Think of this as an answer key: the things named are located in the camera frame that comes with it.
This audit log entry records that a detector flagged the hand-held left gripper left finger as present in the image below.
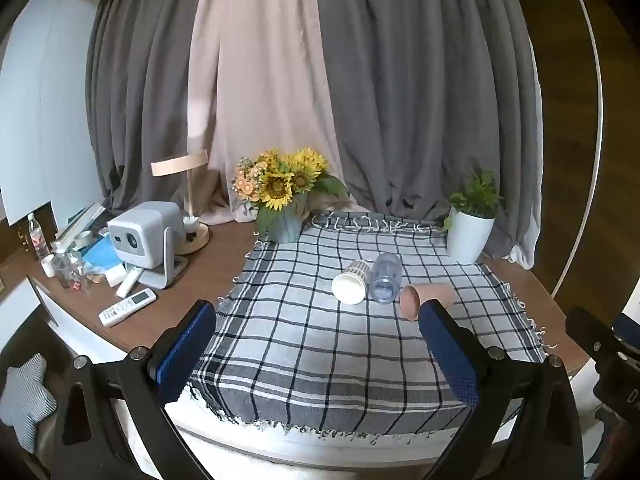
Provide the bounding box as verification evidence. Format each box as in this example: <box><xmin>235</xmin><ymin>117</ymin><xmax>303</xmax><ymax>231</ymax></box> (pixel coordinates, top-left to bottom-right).
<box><xmin>47</xmin><ymin>300</ymin><xmax>218</xmax><ymax>480</ymax></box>

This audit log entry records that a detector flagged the green potted plant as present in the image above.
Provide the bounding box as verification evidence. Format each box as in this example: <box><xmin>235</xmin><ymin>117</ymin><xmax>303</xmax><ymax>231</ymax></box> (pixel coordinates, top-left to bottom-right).
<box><xmin>440</xmin><ymin>170</ymin><xmax>504</xmax><ymax>233</ymax></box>

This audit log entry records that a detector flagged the large white remote control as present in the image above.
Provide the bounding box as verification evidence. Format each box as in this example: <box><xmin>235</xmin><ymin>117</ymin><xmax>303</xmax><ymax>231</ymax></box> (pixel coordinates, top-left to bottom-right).
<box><xmin>98</xmin><ymin>288</ymin><xmax>157</xmax><ymax>328</ymax></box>

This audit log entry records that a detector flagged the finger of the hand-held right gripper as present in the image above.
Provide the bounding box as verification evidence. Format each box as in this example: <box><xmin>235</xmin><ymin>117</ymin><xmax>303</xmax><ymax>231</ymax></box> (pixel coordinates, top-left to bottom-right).
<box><xmin>566</xmin><ymin>306</ymin><xmax>626</xmax><ymax>367</ymax></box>

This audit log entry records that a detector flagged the blue packet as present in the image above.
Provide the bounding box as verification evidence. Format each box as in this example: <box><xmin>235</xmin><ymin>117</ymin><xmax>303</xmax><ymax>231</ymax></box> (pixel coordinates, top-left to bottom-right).
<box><xmin>81</xmin><ymin>235</ymin><xmax>122</xmax><ymax>272</ymax></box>

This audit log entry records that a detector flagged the clear plastic cup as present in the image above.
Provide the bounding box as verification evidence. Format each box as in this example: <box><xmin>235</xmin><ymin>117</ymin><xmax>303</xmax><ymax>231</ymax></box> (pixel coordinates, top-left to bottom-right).
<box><xmin>368</xmin><ymin>252</ymin><xmax>404</xmax><ymax>305</ymax></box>

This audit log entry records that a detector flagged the clear water bottle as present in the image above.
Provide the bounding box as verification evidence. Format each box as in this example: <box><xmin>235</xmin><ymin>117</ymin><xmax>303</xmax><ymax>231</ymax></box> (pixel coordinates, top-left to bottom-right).
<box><xmin>26</xmin><ymin>212</ymin><xmax>50</xmax><ymax>261</ymax></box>

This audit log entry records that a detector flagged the white paper cup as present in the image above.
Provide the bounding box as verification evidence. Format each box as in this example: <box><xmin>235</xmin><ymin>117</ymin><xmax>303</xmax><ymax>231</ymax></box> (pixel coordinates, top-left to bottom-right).
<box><xmin>331</xmin><ymin>259</ymin><xmax>372</xmax><ymax>306</ymax></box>

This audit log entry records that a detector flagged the white wardrobe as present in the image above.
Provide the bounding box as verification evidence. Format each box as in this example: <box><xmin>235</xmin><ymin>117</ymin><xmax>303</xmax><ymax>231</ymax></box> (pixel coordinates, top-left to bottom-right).
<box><xmin>0</xmin><ymin>0</ymin><xmax>103</xmax><ymax>228</ymax></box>

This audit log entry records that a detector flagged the small white remote control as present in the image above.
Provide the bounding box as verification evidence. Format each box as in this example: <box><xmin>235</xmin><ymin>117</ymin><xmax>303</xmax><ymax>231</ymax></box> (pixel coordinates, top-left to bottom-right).
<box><xmin>116</xmin><ymin>267</ymin><xmax>145</xmax><ymax>299</ymax></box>

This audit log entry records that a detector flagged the white plant pot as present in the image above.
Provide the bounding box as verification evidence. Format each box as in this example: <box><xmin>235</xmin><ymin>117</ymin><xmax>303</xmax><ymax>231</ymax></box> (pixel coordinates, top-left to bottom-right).
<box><xmin>446</xmin><ymin>206</ymin><xmax>496</xmax><ymax>265</ymax></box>

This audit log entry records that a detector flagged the sunflower bouquet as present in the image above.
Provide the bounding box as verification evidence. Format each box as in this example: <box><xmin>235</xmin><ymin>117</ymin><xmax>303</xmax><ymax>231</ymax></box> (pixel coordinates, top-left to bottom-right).
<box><xmin>232</xmin><ymin>147</ymin><xmax>349</xmax><ymax>233</ymax></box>

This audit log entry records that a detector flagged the grey curtain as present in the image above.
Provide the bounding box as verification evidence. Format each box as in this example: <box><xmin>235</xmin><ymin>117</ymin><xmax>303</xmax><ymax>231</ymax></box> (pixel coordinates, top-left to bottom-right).
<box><xmin>312</xmin><ymin>0</ymin><xmax>545</xmax><ymax>268</ymax></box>
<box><xmin>84</xmin><ymin>0</ymin><xmax>221</xmax><ymax>216</ymax></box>

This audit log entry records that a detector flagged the checked grey white tablecloth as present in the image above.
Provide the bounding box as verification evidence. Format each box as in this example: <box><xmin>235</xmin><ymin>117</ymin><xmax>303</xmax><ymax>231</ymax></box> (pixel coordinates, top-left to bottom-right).
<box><xmin>187</xmin><ymin>211</ymin><xmax>549</xmax><ymax>436</ymax></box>

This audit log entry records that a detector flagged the wooden desk lamp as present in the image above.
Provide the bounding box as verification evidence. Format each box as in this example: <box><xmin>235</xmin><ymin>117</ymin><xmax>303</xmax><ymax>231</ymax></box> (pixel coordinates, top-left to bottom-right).
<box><xmin>151</xmin><ymin>149</ymin><xmax>211</xmax><ymax>256</ymax></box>

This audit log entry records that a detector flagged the pink paper cup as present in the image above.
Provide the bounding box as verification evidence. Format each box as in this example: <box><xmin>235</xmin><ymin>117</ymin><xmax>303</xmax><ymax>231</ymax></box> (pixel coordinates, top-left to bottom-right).
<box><xmin>400</xmin><ymin>283</ymin><xmax>456</xmax><ymax>322</ymax></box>

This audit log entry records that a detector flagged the white hoop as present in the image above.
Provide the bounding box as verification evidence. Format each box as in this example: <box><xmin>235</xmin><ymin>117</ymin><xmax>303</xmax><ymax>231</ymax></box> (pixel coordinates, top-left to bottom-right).
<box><xmin>549</xmin><ymin>0</ymin><xmax>602</xmax><ymax>302</ymax></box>

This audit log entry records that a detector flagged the grey white projector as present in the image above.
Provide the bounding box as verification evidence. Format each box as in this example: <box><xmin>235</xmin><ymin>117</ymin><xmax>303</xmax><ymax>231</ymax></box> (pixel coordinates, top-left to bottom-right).
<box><xmin>108</xmin><ymin>201</ymin><xmax>189</xmax><ymax>290</ymax></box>

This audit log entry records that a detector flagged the pink curtain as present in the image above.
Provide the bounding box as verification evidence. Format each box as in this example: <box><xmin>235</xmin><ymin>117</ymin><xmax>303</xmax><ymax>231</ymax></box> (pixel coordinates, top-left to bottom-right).
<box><xmin>186</xmin><ymin>0</ymin><xmax>346</xmax><ymax>226</ymax></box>

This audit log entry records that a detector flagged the striped star pillow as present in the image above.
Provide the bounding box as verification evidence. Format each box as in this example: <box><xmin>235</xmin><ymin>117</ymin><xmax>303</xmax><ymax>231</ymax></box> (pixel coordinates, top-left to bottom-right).
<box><xmin>4</xmin><ymin>353</ymin><xmax>59</xmax><ymax>454</ymax></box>

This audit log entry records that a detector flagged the small glass bottle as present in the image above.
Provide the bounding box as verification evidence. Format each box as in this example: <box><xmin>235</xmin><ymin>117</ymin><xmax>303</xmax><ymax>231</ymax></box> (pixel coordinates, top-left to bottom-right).
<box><xmin>54</xmin><ymin>250</ymin><xmax>84</xmax><ymax>289</ymax></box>

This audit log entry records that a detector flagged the grey flower vase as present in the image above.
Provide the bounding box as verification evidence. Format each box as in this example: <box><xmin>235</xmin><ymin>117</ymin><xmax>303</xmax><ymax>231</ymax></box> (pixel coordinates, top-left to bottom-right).
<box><xmin>266</xmin><ymin>205</ymin><xmax>307</xmax><ymax>245</ymax></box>

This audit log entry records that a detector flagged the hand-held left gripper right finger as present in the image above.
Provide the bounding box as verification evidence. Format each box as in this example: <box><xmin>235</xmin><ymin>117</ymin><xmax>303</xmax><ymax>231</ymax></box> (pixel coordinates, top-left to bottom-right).
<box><xmin>419</xmin><ymin>300</ymin><xmax>586</xmax><ymax>480</ymax></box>

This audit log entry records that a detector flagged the white flat box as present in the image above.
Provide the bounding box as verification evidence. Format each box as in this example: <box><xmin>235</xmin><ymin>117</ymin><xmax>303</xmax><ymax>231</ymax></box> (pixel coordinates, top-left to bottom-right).
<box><xmin>54</xmin><ymin>202</ymin><xmax>107</xmax><ymax>247</ymax></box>

